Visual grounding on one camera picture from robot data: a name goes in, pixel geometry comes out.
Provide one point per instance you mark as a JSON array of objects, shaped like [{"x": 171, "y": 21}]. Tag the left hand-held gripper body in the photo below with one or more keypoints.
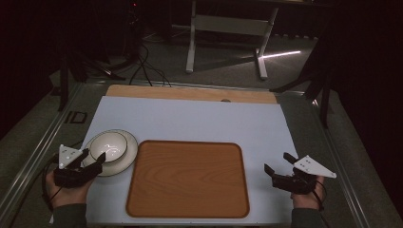
[{"x": 68, "y": 172}]

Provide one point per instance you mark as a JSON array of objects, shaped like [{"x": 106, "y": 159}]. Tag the person's right hand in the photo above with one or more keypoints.
[{"x": 309, "y": 198}]

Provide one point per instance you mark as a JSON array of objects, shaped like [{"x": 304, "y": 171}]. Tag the wooden tray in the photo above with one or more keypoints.
[{"x": 187, "y": 179}]

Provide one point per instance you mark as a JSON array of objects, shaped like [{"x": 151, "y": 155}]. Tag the black floor socket plate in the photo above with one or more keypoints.
[{"x": 76, "y": 117}]

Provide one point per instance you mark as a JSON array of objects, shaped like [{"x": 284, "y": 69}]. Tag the white bowl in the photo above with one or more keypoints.
[{"x": 108, "y": 146}]

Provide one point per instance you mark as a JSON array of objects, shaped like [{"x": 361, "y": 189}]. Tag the white table mat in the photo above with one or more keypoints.
[{"x": 196, "y": 120}]

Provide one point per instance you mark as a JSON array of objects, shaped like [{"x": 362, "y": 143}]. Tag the white metal stand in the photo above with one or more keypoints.
[{"x": 228, "y": 27}]

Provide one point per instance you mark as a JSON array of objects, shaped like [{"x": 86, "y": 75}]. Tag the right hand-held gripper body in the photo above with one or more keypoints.
[{"x": 301, "y": 177}]

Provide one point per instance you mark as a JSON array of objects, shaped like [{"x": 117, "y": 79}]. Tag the black tripod stand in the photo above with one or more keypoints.
[
  {"x": 68, "y": 72},
  {"x": 316, "y": 79}
]

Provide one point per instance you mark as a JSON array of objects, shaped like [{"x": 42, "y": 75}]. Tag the person's left hand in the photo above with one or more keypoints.
[{"x": 68, "y": 193}]

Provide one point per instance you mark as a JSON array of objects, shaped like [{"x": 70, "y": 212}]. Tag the white plate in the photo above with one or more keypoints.
[{"x": 125, "y": 158}]

